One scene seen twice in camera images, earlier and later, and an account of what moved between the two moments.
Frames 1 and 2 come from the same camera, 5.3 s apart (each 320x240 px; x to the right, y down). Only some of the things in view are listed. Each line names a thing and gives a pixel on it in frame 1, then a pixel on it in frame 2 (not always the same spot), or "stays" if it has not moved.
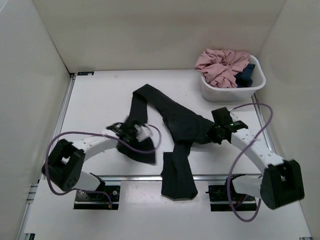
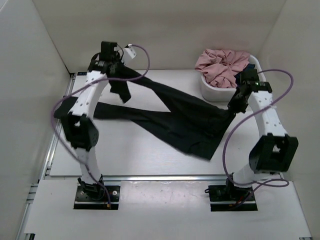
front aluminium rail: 131,178 stays
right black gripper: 211,136 → 233,106
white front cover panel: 145,213 stays
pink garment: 219,66 stays
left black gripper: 134,134 → 118,56
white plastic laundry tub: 215,93 stays
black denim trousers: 178,180 → 191,125
